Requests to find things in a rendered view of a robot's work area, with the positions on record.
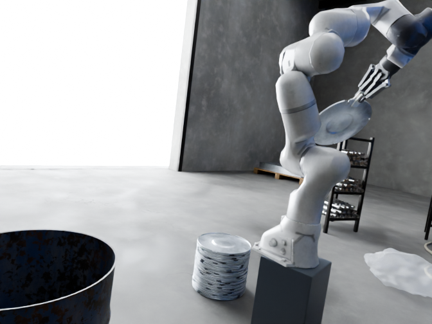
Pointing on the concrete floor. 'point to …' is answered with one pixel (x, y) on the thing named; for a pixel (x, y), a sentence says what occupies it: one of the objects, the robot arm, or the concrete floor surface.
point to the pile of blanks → (220, 274)
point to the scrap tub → (55, 277)
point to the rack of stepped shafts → (341, 210)
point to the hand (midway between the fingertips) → (357, 99)
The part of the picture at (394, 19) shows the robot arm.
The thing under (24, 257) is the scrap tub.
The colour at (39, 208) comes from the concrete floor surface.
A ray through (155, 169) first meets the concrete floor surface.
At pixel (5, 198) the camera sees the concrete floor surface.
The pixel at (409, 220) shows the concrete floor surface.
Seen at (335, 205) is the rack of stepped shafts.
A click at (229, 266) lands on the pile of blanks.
